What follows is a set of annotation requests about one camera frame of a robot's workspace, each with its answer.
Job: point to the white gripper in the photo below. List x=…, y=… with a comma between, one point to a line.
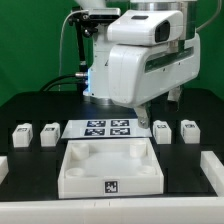
x=142, y=64

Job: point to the white square table top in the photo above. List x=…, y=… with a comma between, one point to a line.
x=109, y=167

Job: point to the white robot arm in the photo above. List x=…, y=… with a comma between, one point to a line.
x=98, y=85

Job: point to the white sheet with AprilTags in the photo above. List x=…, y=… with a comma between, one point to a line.
x=104, y=128

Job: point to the white right obstacle block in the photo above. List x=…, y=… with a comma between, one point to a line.
x=213, y=170

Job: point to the white obstacle block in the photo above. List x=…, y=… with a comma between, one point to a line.
x=3, y=168
x=213, y=170

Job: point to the white left obstacle block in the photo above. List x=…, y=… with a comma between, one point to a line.
x=3, y=168

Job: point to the black camera stand pole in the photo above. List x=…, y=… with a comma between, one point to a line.
x=82, y=63

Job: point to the white front obstacle wall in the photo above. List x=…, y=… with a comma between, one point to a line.
x=180, y=210

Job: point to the black camera on stand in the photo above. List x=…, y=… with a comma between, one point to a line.
x=98, y=15

